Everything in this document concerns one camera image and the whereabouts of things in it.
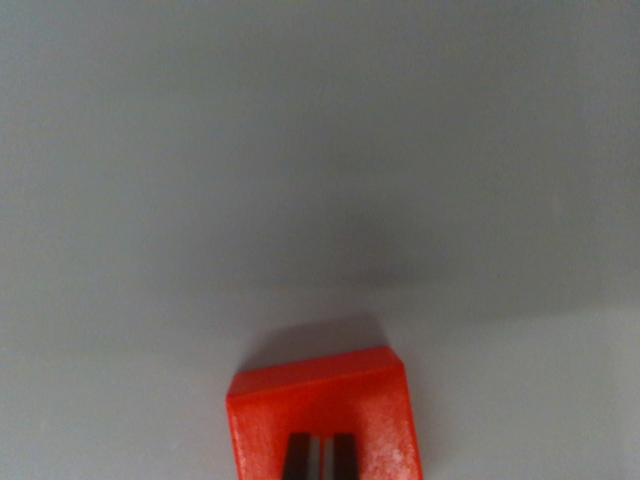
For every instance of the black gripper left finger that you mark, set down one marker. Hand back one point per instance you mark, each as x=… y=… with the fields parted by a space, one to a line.
x=298 y=457

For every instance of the white plastic tray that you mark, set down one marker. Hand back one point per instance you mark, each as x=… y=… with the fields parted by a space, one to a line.
x=250 y=175

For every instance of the red cube block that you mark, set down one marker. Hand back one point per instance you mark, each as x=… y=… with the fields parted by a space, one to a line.
x=320 y=400

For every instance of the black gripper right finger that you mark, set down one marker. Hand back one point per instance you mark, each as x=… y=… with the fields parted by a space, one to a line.
x=346 y=457

